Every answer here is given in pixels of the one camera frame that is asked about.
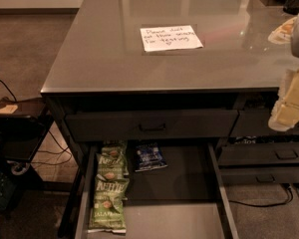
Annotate closed top drawer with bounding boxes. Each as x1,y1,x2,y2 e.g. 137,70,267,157
65,110,238,141

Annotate right middle drawer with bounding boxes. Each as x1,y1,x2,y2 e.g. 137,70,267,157
218,142,299,166

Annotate blue chip bag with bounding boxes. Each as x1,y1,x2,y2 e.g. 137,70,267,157
136,142,167,172

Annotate dark cabinet with glass top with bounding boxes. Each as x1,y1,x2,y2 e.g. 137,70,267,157
42,0,299,239

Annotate rear green chip bag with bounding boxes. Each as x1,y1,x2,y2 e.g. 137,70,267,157
101,140,130,177

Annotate right bottom drawer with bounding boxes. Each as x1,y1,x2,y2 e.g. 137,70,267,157
220,166,299,184

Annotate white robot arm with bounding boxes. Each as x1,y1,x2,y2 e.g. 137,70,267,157
268,13,299,131

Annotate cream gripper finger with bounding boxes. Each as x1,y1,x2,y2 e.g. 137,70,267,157
268,69,299,131
268,17,296,44

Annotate front green jalapeno chip bag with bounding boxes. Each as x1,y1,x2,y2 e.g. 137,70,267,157
89,178,129,234

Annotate tan sticky note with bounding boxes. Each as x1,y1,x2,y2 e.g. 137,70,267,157
0,105,18,115

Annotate dark side table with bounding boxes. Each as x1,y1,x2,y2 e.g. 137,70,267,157
0,98,54,162

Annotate black cables under side table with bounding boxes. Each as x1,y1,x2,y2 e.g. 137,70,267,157
31,129,74,167

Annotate right top drawer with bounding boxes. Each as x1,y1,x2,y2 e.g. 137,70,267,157
230,109,299,137

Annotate open middle drawer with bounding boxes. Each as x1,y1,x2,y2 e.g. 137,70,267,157
75,139,239,239

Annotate white handwritten paper note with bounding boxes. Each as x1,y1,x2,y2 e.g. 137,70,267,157
140,25,203,52

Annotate middle green chip bag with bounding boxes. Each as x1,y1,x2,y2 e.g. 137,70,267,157
97,154,128,181

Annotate black floor cable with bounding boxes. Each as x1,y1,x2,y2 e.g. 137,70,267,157
228,182,299,217

